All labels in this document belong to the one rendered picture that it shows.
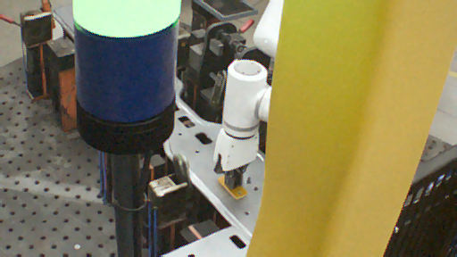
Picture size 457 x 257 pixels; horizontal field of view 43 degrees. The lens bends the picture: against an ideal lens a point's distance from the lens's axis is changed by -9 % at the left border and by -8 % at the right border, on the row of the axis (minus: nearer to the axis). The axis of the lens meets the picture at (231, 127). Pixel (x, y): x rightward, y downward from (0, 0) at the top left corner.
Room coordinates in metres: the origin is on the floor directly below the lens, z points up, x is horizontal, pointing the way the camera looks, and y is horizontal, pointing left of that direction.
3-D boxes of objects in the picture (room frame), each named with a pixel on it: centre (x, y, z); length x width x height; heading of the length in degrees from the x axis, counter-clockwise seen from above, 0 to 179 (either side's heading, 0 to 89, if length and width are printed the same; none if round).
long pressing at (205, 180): (1.54, 0.26, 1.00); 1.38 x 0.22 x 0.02; 40
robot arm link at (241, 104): (1.14, -0.02, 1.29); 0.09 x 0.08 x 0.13; 67
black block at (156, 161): (1.21, 0.20, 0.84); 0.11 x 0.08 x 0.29; 130
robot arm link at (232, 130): (1.14, -0.02, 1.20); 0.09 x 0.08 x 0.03; 130
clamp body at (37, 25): (1.87, 0.76, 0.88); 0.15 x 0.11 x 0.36; 130
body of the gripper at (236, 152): (1.14, -0.02, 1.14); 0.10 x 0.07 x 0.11; 130
